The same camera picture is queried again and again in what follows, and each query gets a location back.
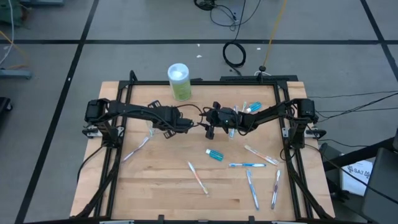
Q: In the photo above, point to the black table leg bar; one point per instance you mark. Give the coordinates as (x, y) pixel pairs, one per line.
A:
(357, 154)

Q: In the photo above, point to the blue toothbrush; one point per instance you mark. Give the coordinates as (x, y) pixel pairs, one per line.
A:
(247, 165)
(232, 133)
(252, 189)

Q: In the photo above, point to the grey metal bar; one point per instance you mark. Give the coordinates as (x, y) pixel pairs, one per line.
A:
(15, 73)

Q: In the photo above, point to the black caster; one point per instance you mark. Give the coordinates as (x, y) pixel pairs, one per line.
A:
(4, 105)

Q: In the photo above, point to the small blue mouthwash bottle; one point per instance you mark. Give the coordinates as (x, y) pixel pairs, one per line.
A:
(255, 107)
(216, 155)

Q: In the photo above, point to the black aluminium table frame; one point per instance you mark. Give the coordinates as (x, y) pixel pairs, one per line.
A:
(217, 83)

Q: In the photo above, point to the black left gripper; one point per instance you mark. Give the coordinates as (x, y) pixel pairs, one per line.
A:
(169, 119)

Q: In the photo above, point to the black equipment case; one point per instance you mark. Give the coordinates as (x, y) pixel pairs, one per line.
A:
(385, 186)

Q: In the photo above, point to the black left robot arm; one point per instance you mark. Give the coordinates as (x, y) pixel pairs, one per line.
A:
(130, 109)

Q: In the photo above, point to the white printed cardboard box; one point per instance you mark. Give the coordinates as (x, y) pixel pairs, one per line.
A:
(354, 180)

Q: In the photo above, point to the green cart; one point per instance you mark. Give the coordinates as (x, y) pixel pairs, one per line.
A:
(18, 12)

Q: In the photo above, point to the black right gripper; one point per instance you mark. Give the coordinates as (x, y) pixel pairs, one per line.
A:
(224, 119)

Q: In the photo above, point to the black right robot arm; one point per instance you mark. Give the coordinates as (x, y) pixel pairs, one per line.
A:
(267, 113)

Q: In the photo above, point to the green disinfecting wipes canister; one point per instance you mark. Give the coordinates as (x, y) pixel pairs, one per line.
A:
(179, 87)

